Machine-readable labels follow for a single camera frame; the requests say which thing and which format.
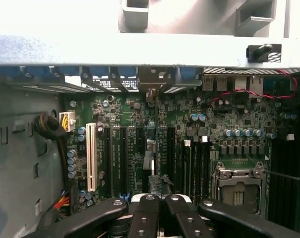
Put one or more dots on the green motherboard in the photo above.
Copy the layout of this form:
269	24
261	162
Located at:
132	116

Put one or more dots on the black open PC case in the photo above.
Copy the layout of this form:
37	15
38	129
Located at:
16	148

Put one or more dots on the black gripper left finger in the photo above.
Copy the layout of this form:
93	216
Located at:
144	218

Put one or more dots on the metal CPU socket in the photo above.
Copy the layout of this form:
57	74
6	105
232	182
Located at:
239	191

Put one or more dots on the white power connector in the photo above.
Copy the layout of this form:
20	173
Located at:
66	121

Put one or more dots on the black RAM slot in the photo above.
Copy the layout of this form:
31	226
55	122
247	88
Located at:
195	173
285	196
294	198
276	193
201	173
207	171

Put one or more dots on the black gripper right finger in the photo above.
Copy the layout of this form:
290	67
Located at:
187	220

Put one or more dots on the thin metal locking lever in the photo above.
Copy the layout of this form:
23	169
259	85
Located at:
286	175

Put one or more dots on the white expansion slot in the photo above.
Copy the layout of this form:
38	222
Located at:
91	156

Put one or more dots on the short black expansion slot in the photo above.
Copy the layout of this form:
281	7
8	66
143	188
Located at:
139	138

